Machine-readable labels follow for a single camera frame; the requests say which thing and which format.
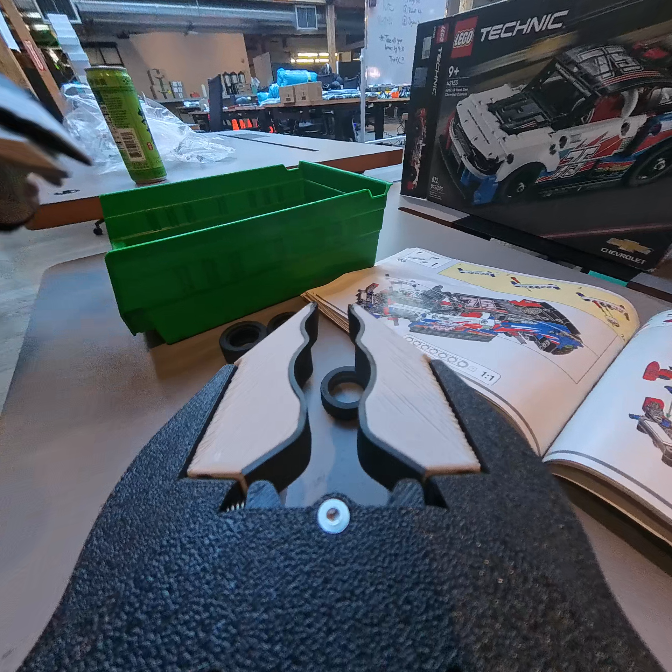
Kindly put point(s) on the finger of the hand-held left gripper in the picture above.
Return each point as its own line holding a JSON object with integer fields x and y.
{"x": 26, "y": 155}
{"x": 31, "y": 113}

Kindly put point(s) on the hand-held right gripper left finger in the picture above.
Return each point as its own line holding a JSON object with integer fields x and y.
{"x": 257, "y": 420}

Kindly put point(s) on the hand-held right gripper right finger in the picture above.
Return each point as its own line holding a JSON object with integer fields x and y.
{"x": 414, "y": 420}

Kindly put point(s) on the black toy tire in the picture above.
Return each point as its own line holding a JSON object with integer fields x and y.
{"x": 241, "y": 344}
{"x": 336, "y": 409}
{"x": 281, "y": 321}

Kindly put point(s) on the toy car instruction booklet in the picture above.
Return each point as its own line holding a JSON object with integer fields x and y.
{"x": 525, "y": 341}

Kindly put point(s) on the green plastic bin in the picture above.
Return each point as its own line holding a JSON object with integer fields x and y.
{"x": 236, "y": 273}

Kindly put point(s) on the green drink can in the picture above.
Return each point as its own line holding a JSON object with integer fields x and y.
{"x": 126, "y": 126}

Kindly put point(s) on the clear plastic bag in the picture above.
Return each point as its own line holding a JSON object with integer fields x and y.
{"x": 194, "y": 141}

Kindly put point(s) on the black upright panel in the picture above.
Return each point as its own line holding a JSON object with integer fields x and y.
{"x": 215, "y": 102}

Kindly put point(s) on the cardboard box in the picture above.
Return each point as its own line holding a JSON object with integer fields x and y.
{"x": 309, "y": 92}
{"x": 287, "y": 93}

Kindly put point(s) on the toy car set box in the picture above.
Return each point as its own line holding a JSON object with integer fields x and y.
{"x": 577, "y": 220}

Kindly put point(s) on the blue plastic bag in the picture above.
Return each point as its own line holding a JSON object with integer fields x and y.
{"x": 296, "y": 77}

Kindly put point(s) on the long wooden workbench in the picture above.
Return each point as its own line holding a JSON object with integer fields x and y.
{"x": 315, "y": 105}

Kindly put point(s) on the whiteboard on stand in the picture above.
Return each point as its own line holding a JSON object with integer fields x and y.
{"x": 399, "y": 42}

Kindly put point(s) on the metal air duct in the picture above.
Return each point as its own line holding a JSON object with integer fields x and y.
{"x": 210, "y": 13}

